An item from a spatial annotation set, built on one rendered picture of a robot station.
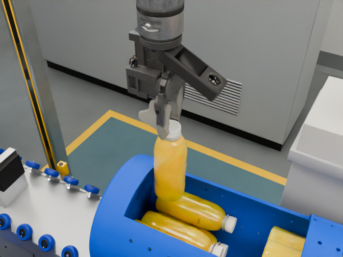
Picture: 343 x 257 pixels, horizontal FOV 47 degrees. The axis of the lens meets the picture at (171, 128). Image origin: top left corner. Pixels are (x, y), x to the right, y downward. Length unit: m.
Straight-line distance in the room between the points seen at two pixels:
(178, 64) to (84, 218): 0.66
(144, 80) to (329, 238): 0.45
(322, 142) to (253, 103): 1.55
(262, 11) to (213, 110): 0.81
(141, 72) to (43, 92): 0.79
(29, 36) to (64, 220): 0.57
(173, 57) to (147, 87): 0.08
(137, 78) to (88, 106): 2.43
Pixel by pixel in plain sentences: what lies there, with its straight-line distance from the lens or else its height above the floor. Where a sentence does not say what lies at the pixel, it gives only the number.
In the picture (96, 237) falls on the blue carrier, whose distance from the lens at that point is 0.85.
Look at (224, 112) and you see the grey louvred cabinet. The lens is 2.69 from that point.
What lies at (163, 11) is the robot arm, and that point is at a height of 1.61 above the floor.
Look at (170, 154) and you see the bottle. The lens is 0.77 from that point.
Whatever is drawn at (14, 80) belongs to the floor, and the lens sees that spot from 3.58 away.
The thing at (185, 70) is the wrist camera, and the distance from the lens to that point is 0.64.
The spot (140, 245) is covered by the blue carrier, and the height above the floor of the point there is 1.18.
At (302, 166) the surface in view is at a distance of 1.11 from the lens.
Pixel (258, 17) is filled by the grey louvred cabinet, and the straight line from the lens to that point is 2.28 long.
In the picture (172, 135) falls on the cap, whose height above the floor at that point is 1.35.
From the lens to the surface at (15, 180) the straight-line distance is 1.22.
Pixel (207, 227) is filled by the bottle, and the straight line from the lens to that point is 0.97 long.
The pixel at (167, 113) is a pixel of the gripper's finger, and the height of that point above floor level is 1.41.
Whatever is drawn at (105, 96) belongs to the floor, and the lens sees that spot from 3.19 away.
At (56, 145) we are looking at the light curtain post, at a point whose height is 0.82.
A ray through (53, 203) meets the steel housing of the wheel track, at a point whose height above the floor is 0.93.
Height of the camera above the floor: 1.86
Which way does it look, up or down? 41 degrees down
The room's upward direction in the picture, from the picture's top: straight up
